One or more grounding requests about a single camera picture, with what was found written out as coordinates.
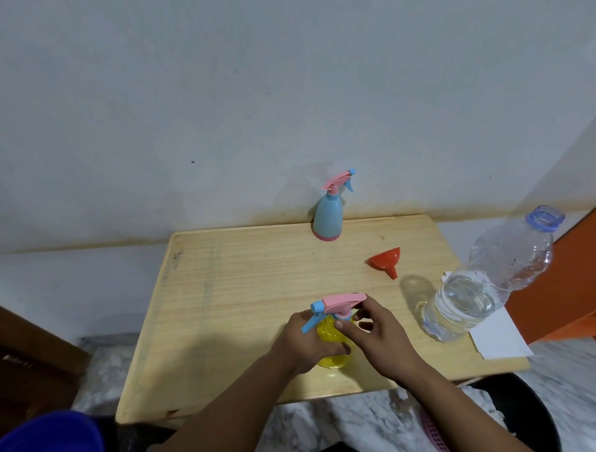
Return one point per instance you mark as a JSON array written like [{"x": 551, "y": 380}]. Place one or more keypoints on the person's right hand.
[{"x": 386, "y": 344}]

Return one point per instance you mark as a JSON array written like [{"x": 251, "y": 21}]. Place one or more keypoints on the person's left hand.
[{"x": 298, "y": 344}]

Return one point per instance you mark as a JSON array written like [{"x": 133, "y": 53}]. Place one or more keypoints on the person's right thumb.
[{"x": 349, "y": 336}]

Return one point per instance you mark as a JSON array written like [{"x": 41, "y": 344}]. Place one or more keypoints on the person's left thumb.
[{"x": 337, "y": 350}]

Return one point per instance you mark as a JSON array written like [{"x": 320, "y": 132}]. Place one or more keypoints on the yellow spray bottle body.
[{"x": 331, "y": 331}]

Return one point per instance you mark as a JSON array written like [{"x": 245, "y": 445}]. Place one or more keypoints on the pink and blue spray head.
[{"x": 337, "y": 302}]

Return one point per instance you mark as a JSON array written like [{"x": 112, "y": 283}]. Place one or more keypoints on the person's right forearm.
[{"x": 456, "y": 414}]

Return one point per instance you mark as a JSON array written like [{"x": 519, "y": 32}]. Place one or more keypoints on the person's left forearm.
[{"x": 233, "y": 409}]

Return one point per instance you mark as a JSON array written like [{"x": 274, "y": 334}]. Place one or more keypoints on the red plastic funnel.
[{"x": 382, "y": 260}]

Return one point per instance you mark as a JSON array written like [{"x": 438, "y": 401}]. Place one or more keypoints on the blue spray bottle pink trigger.
[{"x": 328, "y": 219}]

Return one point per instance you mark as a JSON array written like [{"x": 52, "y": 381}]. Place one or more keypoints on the pink plastic basket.
[{"x": 435, "y": 433}]

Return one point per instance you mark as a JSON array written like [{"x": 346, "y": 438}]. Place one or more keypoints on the clear plastic water bottle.
[{"x": 484, "y": 284}]

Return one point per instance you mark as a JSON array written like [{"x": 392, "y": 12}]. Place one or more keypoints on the white paper sheet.
[{"x": 500, "y": 335}]

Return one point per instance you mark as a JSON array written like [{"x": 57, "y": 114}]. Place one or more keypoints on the white cloth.
[{"x": 489, "y": 405}]

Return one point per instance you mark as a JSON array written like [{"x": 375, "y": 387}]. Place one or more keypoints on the black round basin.
[{"x": 535, "y": 414}]

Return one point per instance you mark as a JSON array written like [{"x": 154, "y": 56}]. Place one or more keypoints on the orange door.
[{"x": 563, "y": 288}]

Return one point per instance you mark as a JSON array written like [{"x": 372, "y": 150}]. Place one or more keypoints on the grey plastic bag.
[{"x": 105, "y": 372}]

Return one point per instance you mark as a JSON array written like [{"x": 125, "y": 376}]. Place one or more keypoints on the brown wooden furniture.
[{"x": 32, "y": 363}]

